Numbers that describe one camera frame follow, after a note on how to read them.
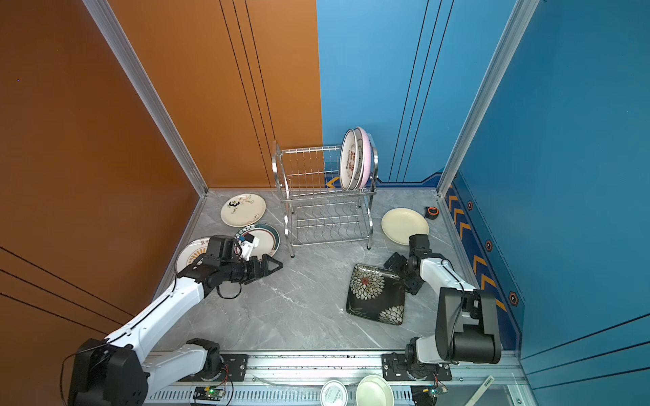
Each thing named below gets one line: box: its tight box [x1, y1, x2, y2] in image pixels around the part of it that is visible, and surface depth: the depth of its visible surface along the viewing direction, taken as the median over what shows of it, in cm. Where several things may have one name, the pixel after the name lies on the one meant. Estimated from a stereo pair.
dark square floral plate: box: [346, 263, 406, 326], surface depth 89 cm
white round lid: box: [319, 379, 349, 406], surface depth 65 cm
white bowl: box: [355, 374, 395, 406], surface depth 71 cm
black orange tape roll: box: [424, 206, 440, 220], surface depth 111 cm
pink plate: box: [358, 126, 373, 190], surface depth 74 cm
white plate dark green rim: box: [233, 223, 281, 260], surface depth 105 cm
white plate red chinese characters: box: [339, 128, 359, 192], surface depth 87 cm
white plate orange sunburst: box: [174, 236, 211, 275], surface depth 101 cm
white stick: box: [464, 374, 496, 406], surface depth 71 cm
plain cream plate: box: [380, 207, 430, 247], surface depth 109 cm
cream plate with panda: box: [220, 192, 267, 228], surface depth 114 cm
